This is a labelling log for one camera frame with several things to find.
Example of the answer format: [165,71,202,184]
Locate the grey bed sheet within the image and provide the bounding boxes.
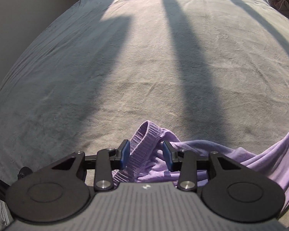
[0,0,289,222]

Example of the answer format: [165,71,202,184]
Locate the purple pants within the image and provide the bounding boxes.
[113,121,289,210]

